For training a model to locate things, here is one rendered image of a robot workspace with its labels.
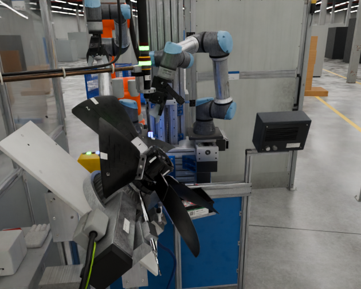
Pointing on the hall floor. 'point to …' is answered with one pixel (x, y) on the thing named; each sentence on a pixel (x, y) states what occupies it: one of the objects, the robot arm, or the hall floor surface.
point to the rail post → (244, 241)
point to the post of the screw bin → (177, 257)
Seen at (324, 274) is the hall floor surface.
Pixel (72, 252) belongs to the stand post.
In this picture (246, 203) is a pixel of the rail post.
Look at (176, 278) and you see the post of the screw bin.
